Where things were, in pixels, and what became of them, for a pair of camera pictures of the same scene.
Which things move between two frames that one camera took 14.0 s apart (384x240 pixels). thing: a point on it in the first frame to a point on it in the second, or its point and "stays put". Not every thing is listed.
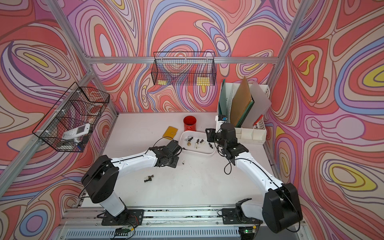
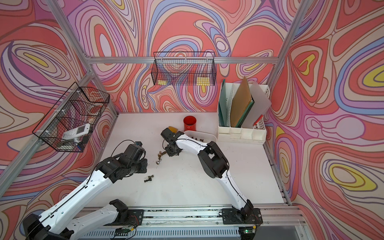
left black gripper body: x=172 y=161 to x=141 y=166
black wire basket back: x=184 y=68 stays put
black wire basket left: x=68 y=121 stays put
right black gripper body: x=211 y=137 to x=171 y=152
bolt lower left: x=149 y=179 stays put
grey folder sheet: x=261 y=104 stays put
